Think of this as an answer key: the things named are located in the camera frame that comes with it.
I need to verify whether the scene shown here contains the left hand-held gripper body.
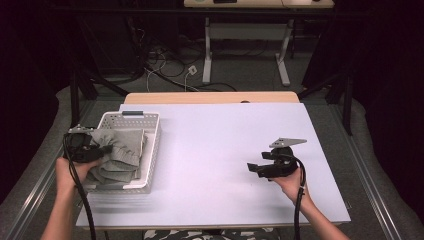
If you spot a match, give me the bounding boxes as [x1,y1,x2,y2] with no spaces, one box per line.
[63,124,105,164]

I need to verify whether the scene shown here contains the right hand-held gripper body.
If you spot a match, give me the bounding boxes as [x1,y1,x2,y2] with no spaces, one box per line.
[258,137,308,180]

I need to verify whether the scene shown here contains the grey pants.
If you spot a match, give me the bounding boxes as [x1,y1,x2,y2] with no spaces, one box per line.
[81,128,148,188]

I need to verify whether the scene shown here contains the white perforated plastic basket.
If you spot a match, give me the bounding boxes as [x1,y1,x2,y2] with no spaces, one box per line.
[83,110,162,195]

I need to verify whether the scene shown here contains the person's right hand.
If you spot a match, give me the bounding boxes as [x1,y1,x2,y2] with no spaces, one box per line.
[271,167,311,205]

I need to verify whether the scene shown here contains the person's left hand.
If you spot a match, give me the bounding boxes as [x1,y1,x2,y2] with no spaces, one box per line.
[54,156,101,195]

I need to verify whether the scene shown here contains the white table sheet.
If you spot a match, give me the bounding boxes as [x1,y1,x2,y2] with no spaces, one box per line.
[75,102,352,231]

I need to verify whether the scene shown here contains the black metal stand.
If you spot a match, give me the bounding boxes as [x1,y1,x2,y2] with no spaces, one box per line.
[297,66,355,136]
[68,16,130,132]

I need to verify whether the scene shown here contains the dark curtain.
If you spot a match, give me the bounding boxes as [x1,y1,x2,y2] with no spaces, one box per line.
[301,0,424,214]
[0,0,73,208]

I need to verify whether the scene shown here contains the wooden table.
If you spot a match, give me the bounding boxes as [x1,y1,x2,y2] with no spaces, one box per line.
[83,91,344,232]

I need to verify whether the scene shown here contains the background desk with white legs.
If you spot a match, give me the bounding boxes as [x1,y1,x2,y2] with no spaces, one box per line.
[183,0,335,88]

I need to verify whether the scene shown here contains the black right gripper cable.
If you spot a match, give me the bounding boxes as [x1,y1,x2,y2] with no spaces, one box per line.
[281,153,308,240]

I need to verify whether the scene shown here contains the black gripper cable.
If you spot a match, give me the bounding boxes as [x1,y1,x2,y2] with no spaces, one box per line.
[62,132,98,240]
[281,153,308,240]

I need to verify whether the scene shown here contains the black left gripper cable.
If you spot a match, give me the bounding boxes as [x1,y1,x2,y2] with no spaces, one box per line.
[62,132,98,240]

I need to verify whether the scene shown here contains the aluminium floor rail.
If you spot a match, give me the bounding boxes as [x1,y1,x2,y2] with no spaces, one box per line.
[0,99,98,240]
[328,103,406,240]

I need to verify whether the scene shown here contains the white floor cable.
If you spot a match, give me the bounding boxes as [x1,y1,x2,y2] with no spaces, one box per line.
[145,53,201,93]

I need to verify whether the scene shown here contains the black floor cable bundle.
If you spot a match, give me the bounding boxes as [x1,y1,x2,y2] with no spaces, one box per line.
[133,19,238,93]

